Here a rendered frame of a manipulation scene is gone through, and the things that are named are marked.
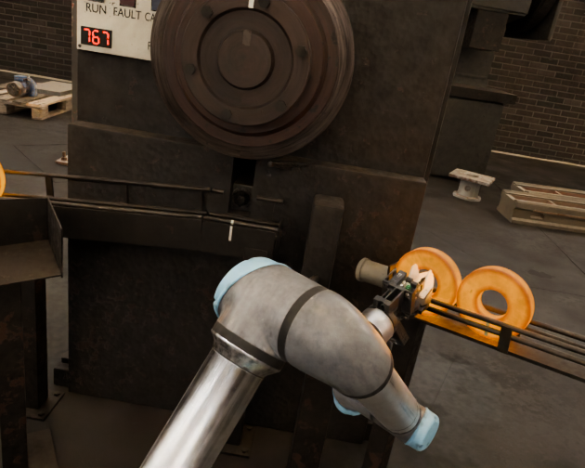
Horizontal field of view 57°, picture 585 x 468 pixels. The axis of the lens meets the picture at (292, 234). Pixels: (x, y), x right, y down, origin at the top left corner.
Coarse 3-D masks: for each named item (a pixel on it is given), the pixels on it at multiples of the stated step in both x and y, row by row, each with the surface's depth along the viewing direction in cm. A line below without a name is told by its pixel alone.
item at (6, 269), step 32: (0, 224) 129; (32, 224) 132; (0, 256) 126; (32, 256) 127; (0, 288) 122; (0, 320) 125; (0, 352) 127; (0, 384) 131; (0, 416) 134; (0, 448) 148; (32, 448) 149
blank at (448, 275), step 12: (420, 252) 121; (432, 252) 119; (408, 264) 123; (420, 264) 121; (432, 264) 119; (444, 264) 118; (444, 276) 118; (456, 276) 117; (444, 288) 119; (456, 288) 117; (444, 300) 119; (456, 300) 119; (432, 312) 122
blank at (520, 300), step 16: (480, 272) 113; (496, 272) 111; (512, 272) 111; (464, 288) 116; (480, 288) 113; (496, 288) 111; (512, 288) 109; (528, 288) 109; (464, 304) 116; (480, 304) 116; (512, 304) 110; (528, 304) 108; (480, 320) 115; (512, 320) 110; (528, 320) 109; (496, 336) 113
